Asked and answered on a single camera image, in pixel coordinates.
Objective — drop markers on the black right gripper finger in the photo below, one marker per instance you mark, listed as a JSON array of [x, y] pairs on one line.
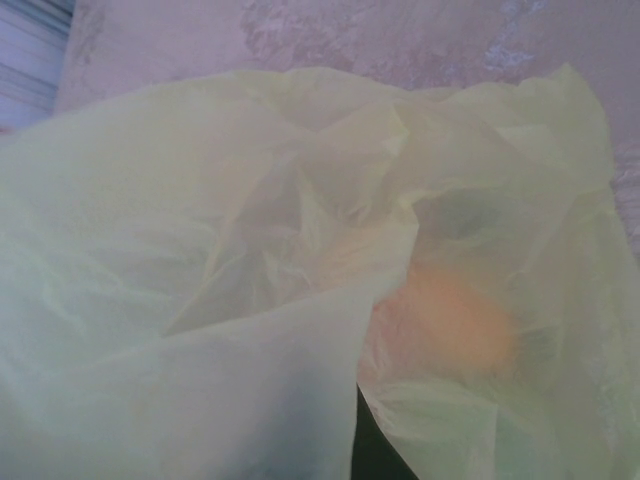
[[370, 450]]

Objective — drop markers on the small orange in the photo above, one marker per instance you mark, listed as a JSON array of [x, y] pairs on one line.
[[450, 320]]

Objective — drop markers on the yellow-green printed plastic bag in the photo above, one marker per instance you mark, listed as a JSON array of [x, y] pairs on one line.
[[200, 200]]

